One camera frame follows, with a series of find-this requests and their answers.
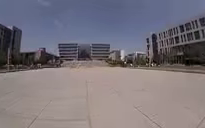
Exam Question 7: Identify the small white building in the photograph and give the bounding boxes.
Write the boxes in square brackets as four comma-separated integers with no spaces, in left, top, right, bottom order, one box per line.
[109,49,126,62]

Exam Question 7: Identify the wide stone stairs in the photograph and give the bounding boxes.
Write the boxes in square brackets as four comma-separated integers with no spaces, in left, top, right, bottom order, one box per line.
[61,59,106,69]

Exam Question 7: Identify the pale concrete slab plaza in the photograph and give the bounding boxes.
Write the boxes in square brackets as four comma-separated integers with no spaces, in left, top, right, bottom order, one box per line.
[0,66,205,128]

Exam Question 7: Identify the small pale building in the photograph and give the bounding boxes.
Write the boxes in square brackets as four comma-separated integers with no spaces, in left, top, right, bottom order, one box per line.
[125,51,148,64]

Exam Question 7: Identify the wide glass-fronted building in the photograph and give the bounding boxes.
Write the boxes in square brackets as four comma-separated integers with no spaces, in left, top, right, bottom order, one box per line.
[57,42,111,61]

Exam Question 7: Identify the low dark building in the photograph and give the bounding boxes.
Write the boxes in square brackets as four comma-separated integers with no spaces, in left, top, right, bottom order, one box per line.
[19,47,60,66]

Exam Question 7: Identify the raised kerb strip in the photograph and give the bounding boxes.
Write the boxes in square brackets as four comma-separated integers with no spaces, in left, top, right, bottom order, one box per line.
[129,65,205,76]

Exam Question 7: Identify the long pale building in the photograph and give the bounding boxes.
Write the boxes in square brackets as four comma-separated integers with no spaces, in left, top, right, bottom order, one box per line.
[145,11,205,66]

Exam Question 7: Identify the row of thin trees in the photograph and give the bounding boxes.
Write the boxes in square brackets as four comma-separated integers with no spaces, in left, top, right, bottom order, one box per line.
[169,41,205,66]

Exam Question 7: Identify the dark tall building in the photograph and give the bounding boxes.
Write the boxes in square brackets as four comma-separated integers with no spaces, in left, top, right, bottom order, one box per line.
[0,18,23,66]

